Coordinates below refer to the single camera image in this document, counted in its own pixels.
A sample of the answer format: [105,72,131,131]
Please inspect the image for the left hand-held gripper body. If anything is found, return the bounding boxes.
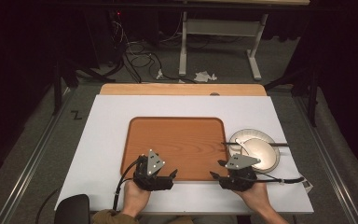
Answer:
[132,148,175,192]

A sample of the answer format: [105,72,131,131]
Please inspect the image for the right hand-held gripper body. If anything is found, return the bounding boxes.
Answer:
[219,153,262,192]

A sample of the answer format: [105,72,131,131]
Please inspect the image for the person's left hand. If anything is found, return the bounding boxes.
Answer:
[120,180,152,218]

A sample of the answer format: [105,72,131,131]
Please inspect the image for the person's right hand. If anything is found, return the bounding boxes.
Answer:
[234,181,273,216]

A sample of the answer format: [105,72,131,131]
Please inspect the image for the white spoon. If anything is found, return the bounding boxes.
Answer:
[234,137,250,157]

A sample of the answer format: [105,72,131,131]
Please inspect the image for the brown wooden tray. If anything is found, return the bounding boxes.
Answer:
[120,116,230,182]

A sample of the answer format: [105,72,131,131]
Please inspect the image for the shiny pale bowl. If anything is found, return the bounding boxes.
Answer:
[242,137,278,172]

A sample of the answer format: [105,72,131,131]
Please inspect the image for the dark chopsticks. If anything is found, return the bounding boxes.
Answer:
[221,141,290,147]

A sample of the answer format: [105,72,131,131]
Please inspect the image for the white table board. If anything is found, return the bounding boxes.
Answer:
[54,94,315,216]

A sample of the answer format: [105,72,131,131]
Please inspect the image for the black chair back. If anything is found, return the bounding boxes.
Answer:
[53,193,91,224]

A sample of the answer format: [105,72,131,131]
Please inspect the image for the crumpled white paper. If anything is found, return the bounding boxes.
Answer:
[193,70,218,84]

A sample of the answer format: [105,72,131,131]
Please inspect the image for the black metal stand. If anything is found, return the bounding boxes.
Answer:
[263,60,322,128]
[51,57,117,117]

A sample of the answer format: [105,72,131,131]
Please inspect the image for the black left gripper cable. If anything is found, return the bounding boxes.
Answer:
[112,156,145,213]

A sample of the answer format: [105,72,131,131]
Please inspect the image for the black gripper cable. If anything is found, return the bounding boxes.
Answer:
[247,172,306,186]
[112,156,145,213]

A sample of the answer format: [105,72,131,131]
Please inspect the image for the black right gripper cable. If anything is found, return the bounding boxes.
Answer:
[247,172,306,186]

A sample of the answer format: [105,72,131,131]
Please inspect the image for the white cable tag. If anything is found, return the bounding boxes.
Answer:
[300,176,314,193]

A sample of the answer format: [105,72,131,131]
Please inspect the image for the metal floor rail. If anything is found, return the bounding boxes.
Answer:
[0,88,77,224]
[293,94,358,224]

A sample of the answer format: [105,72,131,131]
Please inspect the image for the tangle of floor cables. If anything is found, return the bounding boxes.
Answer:
[110,12,198,85]

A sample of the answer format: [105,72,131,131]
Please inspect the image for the white metal desk frame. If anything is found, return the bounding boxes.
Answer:
[178,11,269,82]

